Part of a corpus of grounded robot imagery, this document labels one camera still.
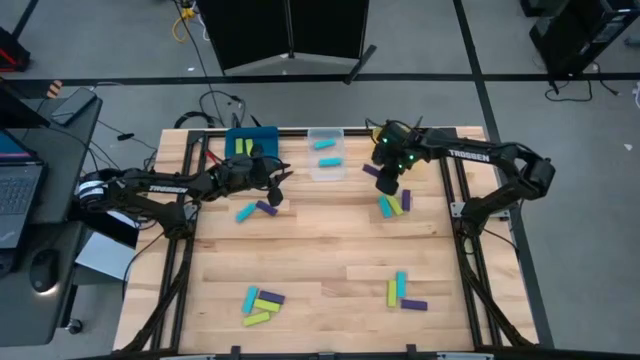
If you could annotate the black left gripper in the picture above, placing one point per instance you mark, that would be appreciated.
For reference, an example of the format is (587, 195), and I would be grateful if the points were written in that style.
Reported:
(245, 172)

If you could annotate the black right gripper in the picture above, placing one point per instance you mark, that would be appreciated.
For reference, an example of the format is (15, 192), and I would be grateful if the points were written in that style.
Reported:
(395, 147)

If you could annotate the teal rectangular block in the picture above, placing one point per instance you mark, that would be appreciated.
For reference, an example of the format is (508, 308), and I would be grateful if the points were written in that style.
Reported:
(325, 144)
(245, 212)
(250, 300)
(330, 162)
(401, 284)
(384, 206)

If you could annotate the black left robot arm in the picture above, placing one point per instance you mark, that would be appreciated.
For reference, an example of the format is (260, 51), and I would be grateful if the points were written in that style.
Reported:
(165, 189)

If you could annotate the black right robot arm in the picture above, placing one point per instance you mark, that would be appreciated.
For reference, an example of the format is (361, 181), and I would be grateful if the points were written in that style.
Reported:
(500, 155)

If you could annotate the blue plastic bin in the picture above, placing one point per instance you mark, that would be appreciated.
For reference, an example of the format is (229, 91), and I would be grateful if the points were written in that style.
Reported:
(266, 141)

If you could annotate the clear plastic bin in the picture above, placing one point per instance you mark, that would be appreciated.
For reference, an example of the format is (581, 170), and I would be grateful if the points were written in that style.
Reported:
(315, 175)

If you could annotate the black folding partition screen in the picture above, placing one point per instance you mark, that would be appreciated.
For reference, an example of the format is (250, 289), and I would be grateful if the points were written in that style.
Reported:
(250, 30)

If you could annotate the white flat box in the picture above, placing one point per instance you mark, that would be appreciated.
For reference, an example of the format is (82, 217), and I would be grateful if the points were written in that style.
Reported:
(105, 257)

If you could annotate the black equipment cart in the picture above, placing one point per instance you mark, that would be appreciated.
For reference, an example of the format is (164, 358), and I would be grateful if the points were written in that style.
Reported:
(580, 30)

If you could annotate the black side desk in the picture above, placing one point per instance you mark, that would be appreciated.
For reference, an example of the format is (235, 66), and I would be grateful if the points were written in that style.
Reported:
(60, 165)

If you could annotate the orange striped tag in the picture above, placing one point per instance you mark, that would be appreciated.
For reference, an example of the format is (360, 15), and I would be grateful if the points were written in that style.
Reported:
(54, 88)

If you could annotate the black computer mouse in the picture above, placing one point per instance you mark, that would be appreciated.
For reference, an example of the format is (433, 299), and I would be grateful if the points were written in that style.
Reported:
(44, 270)

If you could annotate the black caster wheel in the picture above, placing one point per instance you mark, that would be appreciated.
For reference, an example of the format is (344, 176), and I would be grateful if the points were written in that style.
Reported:
(75, 327)

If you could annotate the open laptop computer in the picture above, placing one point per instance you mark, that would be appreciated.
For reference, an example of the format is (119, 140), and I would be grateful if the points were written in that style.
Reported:
(20, 190)

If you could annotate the black red case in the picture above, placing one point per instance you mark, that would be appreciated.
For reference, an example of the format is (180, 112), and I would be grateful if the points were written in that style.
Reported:
(10, 52)

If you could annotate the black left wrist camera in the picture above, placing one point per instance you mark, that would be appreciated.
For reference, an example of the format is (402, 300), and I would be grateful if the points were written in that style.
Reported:
(274, 196)

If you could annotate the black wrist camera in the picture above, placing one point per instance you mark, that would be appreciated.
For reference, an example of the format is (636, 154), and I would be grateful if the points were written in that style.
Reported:
(388, 184)
(274, 196)

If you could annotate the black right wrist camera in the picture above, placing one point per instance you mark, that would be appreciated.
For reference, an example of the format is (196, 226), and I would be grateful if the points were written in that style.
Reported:
(388, 184)

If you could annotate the black aluminium table frame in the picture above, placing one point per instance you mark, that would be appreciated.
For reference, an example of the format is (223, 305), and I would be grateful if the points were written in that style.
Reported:
(295, 132)

